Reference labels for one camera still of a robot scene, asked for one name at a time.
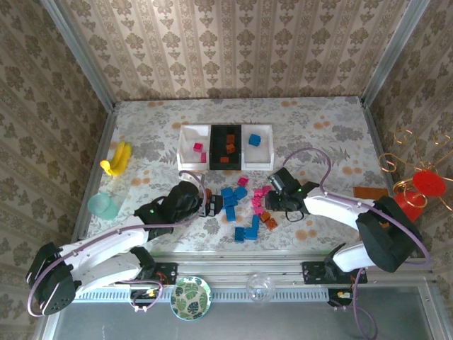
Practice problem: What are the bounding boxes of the white plastic container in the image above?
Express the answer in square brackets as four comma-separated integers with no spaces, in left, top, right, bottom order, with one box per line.
[176,123,213,171]
[241,123,276,171]

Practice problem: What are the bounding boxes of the black plastic container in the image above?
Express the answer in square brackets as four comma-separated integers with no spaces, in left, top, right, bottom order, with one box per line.
[208,123,245,171]

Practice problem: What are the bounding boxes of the yellow toy banana bunch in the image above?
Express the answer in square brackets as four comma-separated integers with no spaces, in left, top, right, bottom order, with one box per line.
[100,141,132,177]

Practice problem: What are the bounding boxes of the teal translucent cup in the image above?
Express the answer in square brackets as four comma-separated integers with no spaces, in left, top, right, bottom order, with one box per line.
[87,193,120,221]

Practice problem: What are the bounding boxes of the clear glass ball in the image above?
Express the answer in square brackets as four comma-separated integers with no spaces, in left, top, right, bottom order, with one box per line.
[246,272,276,303]

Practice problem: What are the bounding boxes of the orange flat board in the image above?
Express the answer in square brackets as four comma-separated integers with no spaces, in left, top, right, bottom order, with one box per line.
[352,186,389,201]

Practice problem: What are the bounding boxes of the green leaf pattern bowl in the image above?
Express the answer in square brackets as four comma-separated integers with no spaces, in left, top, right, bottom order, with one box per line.
[170,276,212,322]

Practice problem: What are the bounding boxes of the small black connector box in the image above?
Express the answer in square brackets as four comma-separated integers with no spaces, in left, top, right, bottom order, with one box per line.
[129,288,160,302]
[327,288,359,307]

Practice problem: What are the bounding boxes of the grey metal shelf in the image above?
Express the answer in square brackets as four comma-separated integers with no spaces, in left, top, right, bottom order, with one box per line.
[35,278,447,340]

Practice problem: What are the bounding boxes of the red round disc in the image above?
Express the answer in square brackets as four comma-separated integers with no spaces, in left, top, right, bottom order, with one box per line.
[412,169,446,198]

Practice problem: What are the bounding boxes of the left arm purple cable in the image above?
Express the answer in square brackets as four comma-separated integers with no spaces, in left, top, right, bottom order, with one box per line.
[27,170,208,317]

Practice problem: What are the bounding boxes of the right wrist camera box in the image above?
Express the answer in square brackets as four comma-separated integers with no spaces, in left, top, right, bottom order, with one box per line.
[268,167,302,195]

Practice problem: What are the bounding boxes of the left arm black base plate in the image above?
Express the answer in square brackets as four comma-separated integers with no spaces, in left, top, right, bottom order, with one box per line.
[115,261,178,285]

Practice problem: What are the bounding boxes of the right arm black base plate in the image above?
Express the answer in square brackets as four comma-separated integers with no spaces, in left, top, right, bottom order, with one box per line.
[302,261,368,285]

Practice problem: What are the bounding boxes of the aluminium table side rail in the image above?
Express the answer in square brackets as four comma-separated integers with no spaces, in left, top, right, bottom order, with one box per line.
[360,101,418,259]

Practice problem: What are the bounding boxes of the red cup with wire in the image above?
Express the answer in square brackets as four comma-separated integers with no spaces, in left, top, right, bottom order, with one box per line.
[378,127,453,210]

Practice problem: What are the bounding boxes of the grey slotted cable duct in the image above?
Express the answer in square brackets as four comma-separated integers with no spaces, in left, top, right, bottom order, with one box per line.
[58,285,332,305]

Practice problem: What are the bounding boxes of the aluminium frame post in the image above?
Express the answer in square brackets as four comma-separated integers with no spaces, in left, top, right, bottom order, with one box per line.
[360,0,432,107]
[40,0,117,111]

